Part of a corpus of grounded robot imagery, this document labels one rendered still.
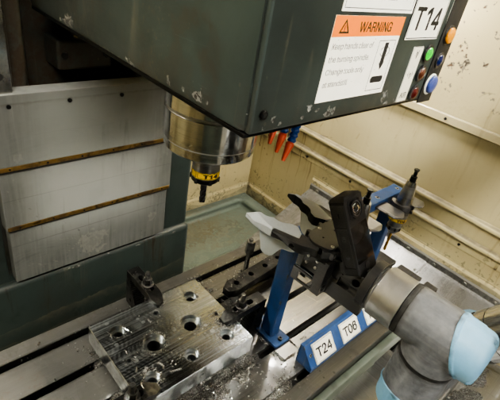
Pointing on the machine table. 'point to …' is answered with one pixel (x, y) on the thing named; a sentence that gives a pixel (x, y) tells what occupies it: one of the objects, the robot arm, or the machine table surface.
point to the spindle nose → (201, 136)
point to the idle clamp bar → (251, 275)
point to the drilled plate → (242, 343)
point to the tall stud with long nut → (248, 251)
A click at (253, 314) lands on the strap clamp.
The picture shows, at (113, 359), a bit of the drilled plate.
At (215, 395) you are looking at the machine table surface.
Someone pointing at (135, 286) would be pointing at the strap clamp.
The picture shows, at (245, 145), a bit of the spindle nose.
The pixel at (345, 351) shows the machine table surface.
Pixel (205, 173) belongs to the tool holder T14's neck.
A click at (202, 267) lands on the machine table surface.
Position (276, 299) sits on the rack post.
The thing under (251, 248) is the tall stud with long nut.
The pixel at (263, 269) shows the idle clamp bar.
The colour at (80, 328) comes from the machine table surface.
